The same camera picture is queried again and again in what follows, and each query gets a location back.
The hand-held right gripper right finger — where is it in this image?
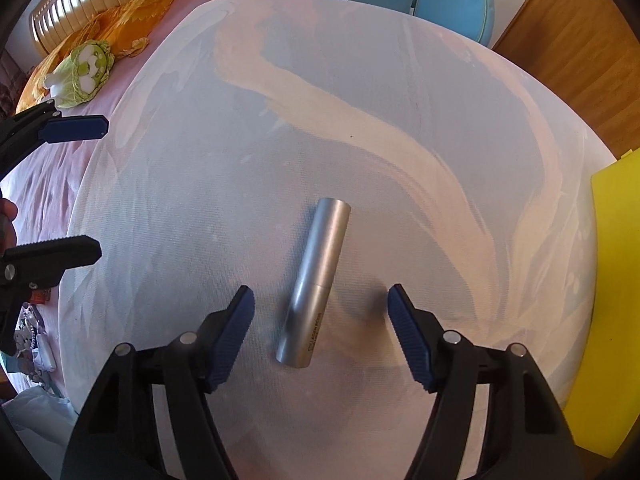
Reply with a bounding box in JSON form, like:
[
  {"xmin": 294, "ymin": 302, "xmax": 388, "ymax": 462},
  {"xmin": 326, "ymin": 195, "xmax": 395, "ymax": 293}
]
[{"xmin": 387, "ymin": 283, "xmax": 586, "ymax": 480}]

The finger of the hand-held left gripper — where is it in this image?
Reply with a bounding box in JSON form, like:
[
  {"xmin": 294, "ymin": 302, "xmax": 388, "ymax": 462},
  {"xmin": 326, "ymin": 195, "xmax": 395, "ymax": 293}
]
[
  {"xmin": 0, "ymin": 99, "xmax": 110, "ymax": 181},
  {"xmin": 0, "ymin": 236, "xmax": 102, "ymax": 356}
]

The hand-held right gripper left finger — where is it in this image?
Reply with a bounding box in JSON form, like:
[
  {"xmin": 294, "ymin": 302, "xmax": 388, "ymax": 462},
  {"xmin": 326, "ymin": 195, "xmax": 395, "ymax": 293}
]
[{"xmin": 60, "ymin": 285, "xmax": 256, "ymax": 480}]

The silver cosmetic tube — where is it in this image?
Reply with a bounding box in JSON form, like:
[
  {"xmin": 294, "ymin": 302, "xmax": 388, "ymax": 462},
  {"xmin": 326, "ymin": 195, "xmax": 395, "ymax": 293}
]
[{"xmin": 275, "ymin": 197, "xmax": 352, "ymax": 369}]

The yellow plastic box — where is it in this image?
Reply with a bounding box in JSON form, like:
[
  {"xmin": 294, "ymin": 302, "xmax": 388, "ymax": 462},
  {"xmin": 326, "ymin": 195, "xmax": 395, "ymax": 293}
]
[{"xmin": 565, "ymin": 149, "xmax": 640, "ymax": 458}]

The person's left hand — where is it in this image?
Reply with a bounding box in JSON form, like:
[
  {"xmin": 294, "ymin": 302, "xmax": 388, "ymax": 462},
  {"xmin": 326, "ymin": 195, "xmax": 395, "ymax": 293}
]
[{"xmin": 0, "ymin": 199, "xmax": 18, "ymax": 251}]

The pink bed sheet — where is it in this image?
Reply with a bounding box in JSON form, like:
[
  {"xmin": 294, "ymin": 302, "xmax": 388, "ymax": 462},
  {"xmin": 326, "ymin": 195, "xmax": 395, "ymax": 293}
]
[{"xmin": 0, "ymin": 0, "xmax": 236, "ymax": 311}]

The green cabbage plush toy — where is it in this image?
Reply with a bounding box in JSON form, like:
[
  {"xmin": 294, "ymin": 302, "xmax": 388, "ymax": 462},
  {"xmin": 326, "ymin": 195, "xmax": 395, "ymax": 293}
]
[{"xmin": 44, "ymin": 40, "xmax": 116, "ymax": 109}]

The purple patterned curtain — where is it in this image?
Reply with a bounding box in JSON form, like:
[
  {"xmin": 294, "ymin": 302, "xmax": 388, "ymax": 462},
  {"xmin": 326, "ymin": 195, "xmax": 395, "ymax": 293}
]
[{"xmin": 0, "ymin": 50, "xmax": 26, "ymax": 116}]

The orange floral pillow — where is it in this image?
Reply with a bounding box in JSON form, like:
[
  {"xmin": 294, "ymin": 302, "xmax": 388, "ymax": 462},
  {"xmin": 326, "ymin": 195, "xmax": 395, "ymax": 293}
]
[{"xmin": 15, "ymin": 0, "xmax": 183, "ymax": 116}]

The pale blue cloth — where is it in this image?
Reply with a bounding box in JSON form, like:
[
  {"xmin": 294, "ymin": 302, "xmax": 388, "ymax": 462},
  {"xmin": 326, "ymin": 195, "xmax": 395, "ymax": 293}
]
[{"xmin": 0, "ymin": 385, "xmax": 81, "ymax": 461}]

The brown wooden wardrobe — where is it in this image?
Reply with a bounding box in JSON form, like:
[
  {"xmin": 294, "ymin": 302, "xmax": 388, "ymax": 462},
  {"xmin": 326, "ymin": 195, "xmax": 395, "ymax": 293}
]
[{"xmin": 492, "ymin": 0, "xmax": 640, "ymax": 161}]

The white charm keychain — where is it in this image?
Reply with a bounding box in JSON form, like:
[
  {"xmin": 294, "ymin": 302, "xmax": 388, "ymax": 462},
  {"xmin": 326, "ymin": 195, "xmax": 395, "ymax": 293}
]
[{"xmin": 10, "ymin": 305, "xmax": 57, "ymax": 381}]

